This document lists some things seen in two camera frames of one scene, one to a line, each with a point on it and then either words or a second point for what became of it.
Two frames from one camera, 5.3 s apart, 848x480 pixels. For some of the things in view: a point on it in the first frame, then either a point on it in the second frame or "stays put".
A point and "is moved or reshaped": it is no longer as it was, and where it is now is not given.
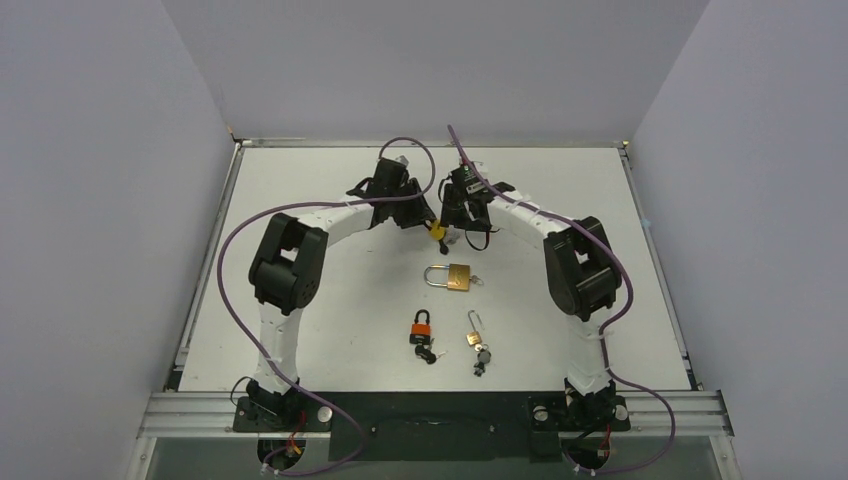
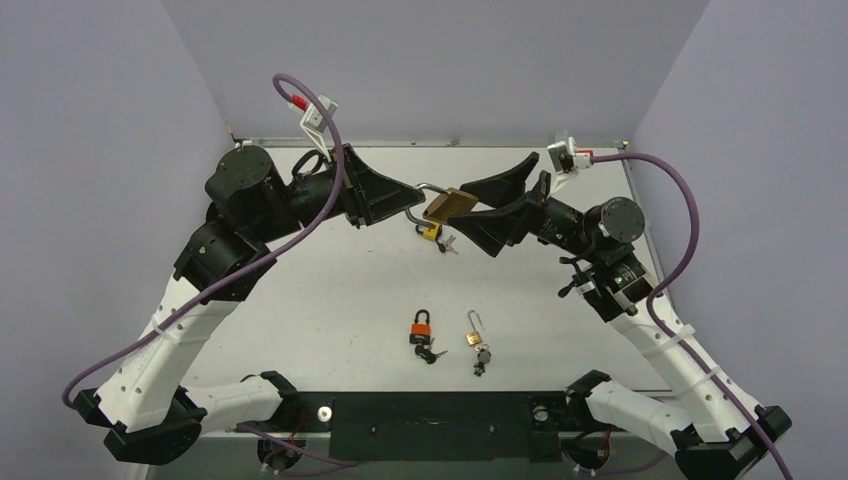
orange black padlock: (420, 332) stays put
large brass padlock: (459, 276) is moved or reshaped
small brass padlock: (474, 337) stays put
